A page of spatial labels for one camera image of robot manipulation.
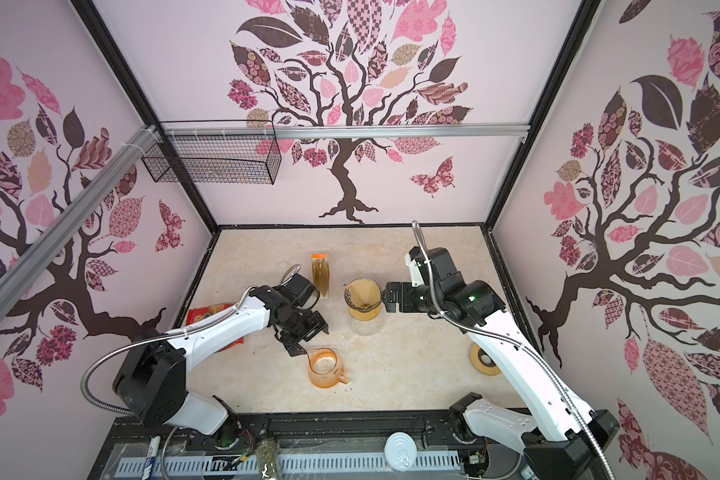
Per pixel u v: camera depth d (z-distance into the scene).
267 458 0.67
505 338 0.43
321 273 0.98
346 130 0.93
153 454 0.70
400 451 0.66
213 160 1.22
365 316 0.83
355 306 0.78
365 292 0.83
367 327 0.92
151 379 0.43
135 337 0.45
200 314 0.92
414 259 0.64
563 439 0.37
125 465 0.70
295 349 0.76
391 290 0.62
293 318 0.64
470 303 0.46
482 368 0.83
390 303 0.62
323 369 0.85
